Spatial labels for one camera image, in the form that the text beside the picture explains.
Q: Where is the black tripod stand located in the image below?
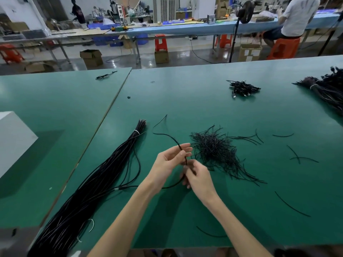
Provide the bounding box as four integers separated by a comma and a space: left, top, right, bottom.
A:
319, 10, 343, 57

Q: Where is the person's right hand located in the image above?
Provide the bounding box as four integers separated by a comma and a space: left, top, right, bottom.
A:
181, 158, 220, 207

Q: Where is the person's left hand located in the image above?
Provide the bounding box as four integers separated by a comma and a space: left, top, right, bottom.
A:
145, 143, 193, 193

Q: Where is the large heap of black cables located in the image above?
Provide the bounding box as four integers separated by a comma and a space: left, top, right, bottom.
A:
293, 66, 343, 117

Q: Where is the person's right forearm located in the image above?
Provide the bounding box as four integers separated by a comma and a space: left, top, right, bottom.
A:
206, 192, 274, 257

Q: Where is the red plastic stool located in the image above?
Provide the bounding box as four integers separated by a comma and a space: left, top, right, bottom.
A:
155, 34, 168, 52

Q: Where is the long black cable bundle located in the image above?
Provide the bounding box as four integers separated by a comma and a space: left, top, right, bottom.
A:
28, 119, 148, 257

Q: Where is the orange plastic stool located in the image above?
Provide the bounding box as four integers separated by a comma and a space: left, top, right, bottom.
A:
268, 37, 302, 60
217, 34, 232, 49
0, 44, 25, 65

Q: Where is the black fan on stand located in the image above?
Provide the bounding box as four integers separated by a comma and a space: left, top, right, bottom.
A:
228, 0, 256, 63

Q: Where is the white wire loop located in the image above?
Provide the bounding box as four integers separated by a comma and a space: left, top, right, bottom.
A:
78, 218, 95, 243

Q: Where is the small pile of knotted cables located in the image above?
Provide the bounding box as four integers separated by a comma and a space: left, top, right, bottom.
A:
226, 79, 262, 99

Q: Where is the open cardboard box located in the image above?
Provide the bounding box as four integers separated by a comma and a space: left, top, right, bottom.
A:
80, 49, 104, 69

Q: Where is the person's left forearm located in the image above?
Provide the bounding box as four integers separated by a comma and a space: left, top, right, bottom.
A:
87, 182, 161, 257

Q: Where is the small cardboard box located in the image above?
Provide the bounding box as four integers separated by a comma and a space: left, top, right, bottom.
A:
155, 50, 170, 65

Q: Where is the long blue workbench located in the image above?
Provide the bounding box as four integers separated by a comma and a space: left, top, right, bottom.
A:
115, 13, 343, 38

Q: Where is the small cable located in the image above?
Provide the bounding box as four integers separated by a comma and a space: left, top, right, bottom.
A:
95, 70, 119, 80

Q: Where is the large white box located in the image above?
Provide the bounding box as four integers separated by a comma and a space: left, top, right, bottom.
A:
0, 111, 39, 179

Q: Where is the pile of black wire ties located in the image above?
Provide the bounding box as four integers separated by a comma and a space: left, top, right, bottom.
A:
189, 125, 267, 186

